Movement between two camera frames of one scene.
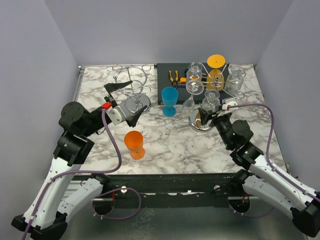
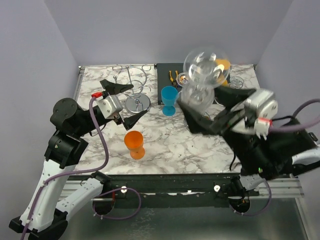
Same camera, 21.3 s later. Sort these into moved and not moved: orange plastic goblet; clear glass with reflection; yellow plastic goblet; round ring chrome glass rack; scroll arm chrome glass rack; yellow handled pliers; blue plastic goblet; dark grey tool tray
Moved: clear glass with reflection; yellow plastic goblet; scroll arm chrome glass rack
Not moved: round ring chrome glass rack; dark grey tool tray; yellow handled pliers; blue plastic goblet; orange plastic goblet
